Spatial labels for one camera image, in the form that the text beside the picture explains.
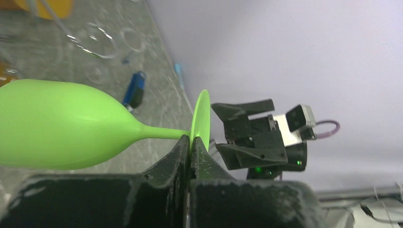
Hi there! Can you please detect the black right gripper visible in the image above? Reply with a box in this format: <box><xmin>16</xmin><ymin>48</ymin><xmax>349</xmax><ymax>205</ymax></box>
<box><xmin>211</xmin><ymin>99</ymin><xmax>307</xmax><ymax>172</ymax></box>

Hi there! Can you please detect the green plastic wine glass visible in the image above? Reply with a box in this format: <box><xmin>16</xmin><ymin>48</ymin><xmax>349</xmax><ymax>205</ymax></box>
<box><xmin>0</xmin><ymin>79</ymin><xmax>211</xmax><ymax>170</ymax></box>

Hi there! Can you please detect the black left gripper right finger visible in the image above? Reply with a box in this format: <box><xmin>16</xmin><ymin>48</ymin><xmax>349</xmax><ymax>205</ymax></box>
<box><xmin>188</xmin><ymin>137</ymin><xmax>327</xmax><ymax>228</ymax></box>

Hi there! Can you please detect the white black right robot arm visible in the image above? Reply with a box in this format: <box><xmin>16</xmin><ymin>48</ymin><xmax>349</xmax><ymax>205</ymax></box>
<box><xmin>211</xmin><ymin>99</ymin><xmax>307</xmax><ymax>180</ymax></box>

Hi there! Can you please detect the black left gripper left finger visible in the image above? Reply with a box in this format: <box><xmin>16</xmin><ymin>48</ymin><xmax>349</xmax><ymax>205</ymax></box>
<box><xmin>0</xmin><ymin>135</ymin><xmax>190</xmax><ymax>228</ymax></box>

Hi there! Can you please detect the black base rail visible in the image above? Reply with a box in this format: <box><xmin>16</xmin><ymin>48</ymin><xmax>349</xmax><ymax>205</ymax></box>
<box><xmin>317</xmin><ymin>182</ymin><xmax>403</xmax><ymax>228</ymax></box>

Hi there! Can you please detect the chrome wine glass rack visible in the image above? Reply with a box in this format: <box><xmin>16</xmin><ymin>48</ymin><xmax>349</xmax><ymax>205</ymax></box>
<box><xmin>0</xmin><ymin>0</ymin><xmax>119</xmax><ymax>83</ymax></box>

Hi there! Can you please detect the yellow plastic wine glass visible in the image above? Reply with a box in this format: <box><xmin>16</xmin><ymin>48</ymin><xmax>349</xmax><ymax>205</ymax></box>
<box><xmin>12</xmin><ymin>0</ymin><xmax>74</xmax><ymax>20</ymax></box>

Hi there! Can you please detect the clear glass right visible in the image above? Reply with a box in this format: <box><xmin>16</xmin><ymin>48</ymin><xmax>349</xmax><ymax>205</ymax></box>
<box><xmin>120</xmin><ymin>27</ymin><xmax>146</xmax><ymax>65</ymax></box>

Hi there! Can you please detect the light blue pen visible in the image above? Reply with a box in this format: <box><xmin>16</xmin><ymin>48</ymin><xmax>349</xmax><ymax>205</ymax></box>
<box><xmin>173</xmin><ymin>63</ymin><xmax>186</xmax><ymax>92</ymax></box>

